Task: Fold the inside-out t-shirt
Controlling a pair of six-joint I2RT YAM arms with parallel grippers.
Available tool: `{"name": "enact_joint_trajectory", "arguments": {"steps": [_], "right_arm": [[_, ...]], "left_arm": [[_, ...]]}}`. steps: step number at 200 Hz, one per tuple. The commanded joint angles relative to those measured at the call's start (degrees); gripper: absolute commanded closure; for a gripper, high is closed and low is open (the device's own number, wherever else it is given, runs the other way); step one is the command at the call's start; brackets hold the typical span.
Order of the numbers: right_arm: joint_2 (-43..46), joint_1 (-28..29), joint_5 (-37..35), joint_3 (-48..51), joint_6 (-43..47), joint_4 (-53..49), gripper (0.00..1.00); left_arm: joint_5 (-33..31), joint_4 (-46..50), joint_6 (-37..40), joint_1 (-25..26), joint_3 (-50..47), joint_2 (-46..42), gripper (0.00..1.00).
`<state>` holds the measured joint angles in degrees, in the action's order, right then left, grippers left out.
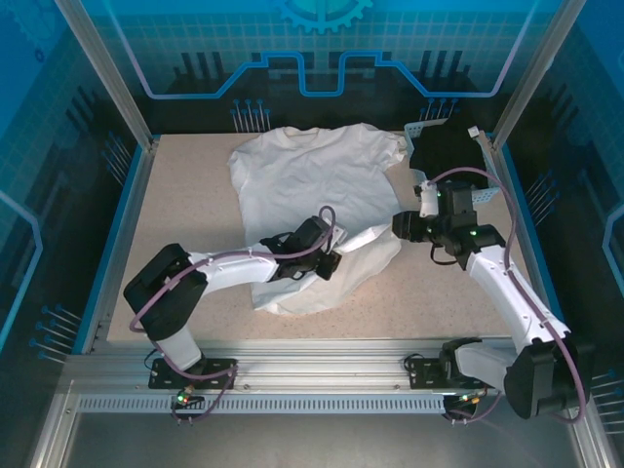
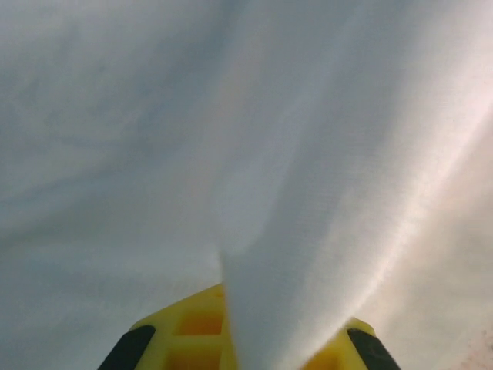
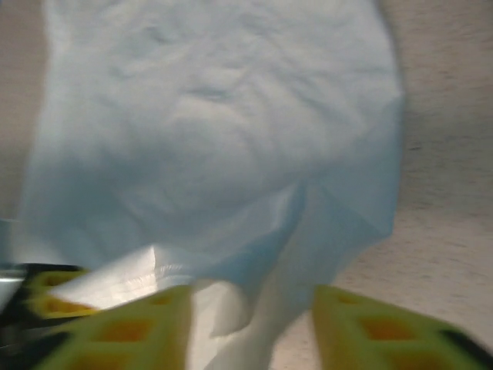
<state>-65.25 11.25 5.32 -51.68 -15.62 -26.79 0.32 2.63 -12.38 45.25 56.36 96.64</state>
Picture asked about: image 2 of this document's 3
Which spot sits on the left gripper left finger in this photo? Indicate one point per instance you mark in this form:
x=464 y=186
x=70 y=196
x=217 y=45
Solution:
x=192 y=339

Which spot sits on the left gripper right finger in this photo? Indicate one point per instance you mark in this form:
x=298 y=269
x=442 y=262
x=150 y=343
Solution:
x=354 y=350

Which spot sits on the white t-shirt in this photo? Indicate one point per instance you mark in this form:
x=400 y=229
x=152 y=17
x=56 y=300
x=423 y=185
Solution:
x=231 y=135

